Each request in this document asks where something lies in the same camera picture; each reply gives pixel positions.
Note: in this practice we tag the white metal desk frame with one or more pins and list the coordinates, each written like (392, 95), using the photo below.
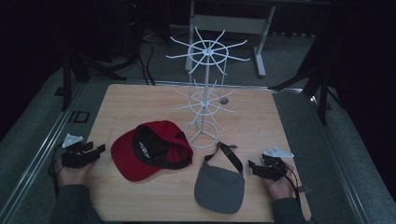
(230, 24)

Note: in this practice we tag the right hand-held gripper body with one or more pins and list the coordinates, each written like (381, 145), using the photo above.
(275, 170)

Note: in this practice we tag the round grey table grommet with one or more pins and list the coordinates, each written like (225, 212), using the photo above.
(223, 100)

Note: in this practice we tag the grey sun visor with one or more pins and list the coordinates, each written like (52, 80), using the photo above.
(218, 189)

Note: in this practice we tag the person's right hand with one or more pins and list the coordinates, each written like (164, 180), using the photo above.
(281, 188)

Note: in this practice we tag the black rectangular frame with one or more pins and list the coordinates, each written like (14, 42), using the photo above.
(74, 116)

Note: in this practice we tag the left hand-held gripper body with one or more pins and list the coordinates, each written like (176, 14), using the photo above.
(73, 157)

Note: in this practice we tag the person's left hand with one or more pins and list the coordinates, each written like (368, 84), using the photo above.
(73, 177)

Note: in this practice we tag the red baseball cap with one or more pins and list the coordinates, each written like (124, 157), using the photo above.
(124, 158)

